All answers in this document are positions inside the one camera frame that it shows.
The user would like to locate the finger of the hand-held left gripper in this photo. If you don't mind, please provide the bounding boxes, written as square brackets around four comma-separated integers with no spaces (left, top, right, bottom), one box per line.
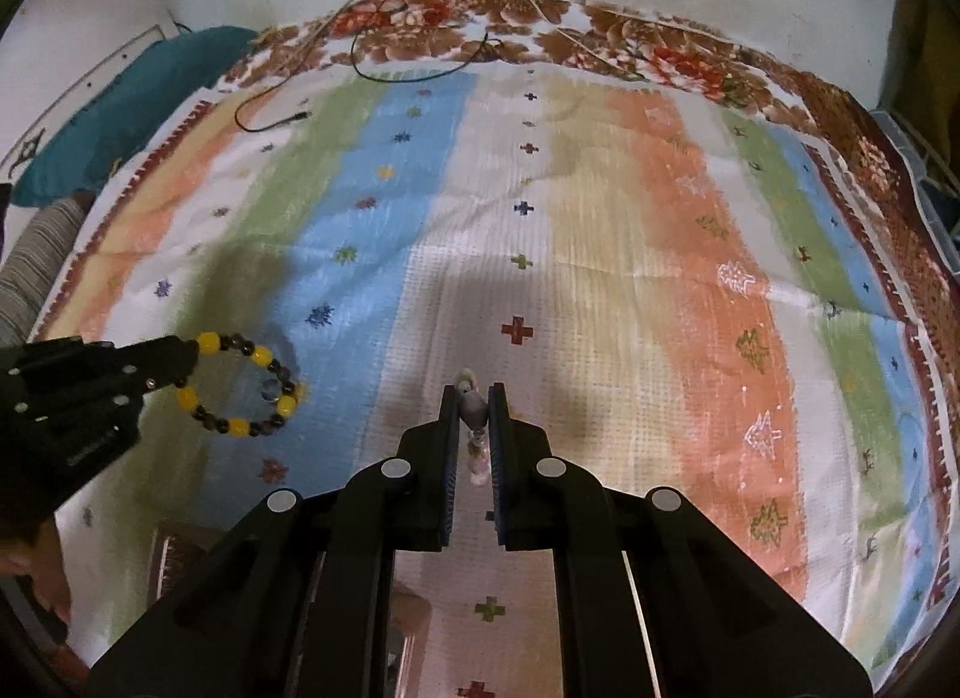
[94,334,202,369]
[124,360,198,394]

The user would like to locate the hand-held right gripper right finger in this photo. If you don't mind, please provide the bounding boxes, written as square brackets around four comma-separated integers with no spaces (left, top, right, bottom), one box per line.
[487,383,875,698]

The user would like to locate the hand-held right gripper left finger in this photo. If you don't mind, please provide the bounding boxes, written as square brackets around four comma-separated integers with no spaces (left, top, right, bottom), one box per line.
[86,383,462,698]

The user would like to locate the yellow and black bead bracelet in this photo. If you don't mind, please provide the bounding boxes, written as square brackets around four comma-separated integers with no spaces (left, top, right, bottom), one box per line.
[174,329,308,440]

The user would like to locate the grey and white bead bracelet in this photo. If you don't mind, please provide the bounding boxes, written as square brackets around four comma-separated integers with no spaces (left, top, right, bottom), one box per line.
[456,366,496,489]

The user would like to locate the silver metal tin box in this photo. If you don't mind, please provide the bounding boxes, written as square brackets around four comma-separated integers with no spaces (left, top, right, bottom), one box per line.
[148,524,428,698]

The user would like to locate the person's left forearm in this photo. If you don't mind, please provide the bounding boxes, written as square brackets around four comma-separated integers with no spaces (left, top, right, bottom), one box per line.
[0,488,74,628]

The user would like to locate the grey striped pillow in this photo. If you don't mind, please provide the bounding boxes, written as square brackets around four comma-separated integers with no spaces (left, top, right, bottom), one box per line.
[0,192,95,347]

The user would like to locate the teal pillow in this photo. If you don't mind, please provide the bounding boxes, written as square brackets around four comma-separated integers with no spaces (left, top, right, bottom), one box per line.
[9,25,260,208]

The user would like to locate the white headboard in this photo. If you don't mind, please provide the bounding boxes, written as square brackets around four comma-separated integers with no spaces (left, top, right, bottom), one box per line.
[0,23,177,182]

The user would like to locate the colourful striped mat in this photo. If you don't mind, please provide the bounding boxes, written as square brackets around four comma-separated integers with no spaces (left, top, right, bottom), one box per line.
[30,61,960,698]

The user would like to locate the clear plastic storage box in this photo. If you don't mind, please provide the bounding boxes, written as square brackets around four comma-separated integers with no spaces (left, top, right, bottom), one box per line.
[870,106,960,279]

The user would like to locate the mustard yellow garment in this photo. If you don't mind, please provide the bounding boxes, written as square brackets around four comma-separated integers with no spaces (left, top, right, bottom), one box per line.
[892,0,960,145]

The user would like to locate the looped black cable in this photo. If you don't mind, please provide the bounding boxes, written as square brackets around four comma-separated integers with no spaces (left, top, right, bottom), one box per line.
[352,31,505,82]

